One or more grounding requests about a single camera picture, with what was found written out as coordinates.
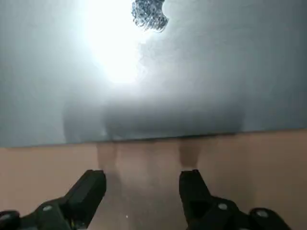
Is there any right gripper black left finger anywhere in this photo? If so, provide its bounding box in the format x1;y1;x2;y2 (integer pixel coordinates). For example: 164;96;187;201
0;169;106;230

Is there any grey laptop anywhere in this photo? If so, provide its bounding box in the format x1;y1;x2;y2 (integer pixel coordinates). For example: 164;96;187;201
0;0;307;149

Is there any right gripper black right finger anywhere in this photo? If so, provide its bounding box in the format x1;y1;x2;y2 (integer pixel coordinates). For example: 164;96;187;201
179;169;292;230

